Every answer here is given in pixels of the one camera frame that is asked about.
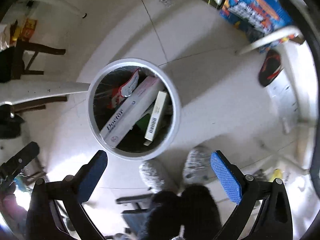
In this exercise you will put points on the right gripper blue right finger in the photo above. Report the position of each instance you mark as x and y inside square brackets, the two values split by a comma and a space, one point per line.
[222, 169]

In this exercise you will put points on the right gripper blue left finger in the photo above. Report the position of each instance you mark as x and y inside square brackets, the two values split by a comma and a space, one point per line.
[90, 175]

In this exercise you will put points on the long white toothpaste box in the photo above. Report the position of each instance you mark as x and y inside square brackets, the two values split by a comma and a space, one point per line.
[130, 111]

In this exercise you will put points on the white round trash bin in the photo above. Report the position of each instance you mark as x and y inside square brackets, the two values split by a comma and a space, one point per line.
[132, 145]

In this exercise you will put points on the grey fuzzy right slipper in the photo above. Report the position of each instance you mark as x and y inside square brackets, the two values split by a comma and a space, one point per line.
[197, 168]

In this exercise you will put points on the grey fuzzy slipper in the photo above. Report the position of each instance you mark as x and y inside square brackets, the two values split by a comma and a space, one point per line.
[155, 176]
[197, 168]

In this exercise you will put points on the grey fuzzy left slipper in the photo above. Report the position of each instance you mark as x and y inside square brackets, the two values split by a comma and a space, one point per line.
[155, 176]

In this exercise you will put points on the red white snack wrapper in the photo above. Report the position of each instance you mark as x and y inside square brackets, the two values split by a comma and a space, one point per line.
[124, 91]

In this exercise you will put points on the cream narrow barcode box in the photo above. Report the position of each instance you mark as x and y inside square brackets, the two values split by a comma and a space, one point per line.
[156, 117]

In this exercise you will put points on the dark wooden chair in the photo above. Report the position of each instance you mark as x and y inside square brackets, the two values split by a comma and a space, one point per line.
[18, 53]

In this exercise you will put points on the black red slipper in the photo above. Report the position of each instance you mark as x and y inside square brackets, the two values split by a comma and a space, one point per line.
[270, 69]

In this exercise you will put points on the blue printed cardboard box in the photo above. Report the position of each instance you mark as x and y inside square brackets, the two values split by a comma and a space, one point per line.
[264, 22]

